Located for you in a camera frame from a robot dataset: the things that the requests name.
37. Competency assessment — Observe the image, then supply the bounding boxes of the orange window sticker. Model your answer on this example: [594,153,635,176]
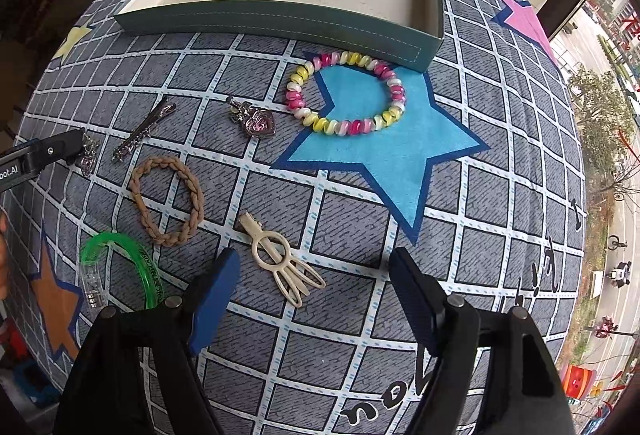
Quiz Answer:
[561,361,597,400]

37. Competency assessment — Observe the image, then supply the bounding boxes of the silver metal hair clip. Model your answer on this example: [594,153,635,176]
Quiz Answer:
[112,96,177,163]

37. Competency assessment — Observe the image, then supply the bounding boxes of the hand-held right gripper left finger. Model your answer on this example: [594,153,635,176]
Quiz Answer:
[52,247,241,435]

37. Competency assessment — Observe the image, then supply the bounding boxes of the silver heart keychain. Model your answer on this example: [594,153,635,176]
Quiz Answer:
[226,96,277,138]

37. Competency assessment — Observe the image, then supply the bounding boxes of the multicolour spiral hair tie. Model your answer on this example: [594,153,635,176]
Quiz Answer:
[285,51,407,137]

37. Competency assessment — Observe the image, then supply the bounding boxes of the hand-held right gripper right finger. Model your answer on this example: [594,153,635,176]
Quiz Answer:
[389,246,576,435]

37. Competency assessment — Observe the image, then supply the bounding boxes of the silver heart charm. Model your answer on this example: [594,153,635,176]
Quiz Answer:
[77,132,103,179]

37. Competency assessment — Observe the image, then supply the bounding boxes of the tan braided hair tie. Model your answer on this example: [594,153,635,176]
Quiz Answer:
[128,156,205,246]

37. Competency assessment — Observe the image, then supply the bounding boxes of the green translucent bracelet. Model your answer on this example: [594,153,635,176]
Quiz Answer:
[80,230,168,312]

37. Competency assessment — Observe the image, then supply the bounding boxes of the cream plastic hair clip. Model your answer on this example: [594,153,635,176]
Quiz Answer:
[238,212,327,308]

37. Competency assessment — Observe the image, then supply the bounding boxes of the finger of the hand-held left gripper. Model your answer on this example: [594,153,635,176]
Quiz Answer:
[22,128,86,179]

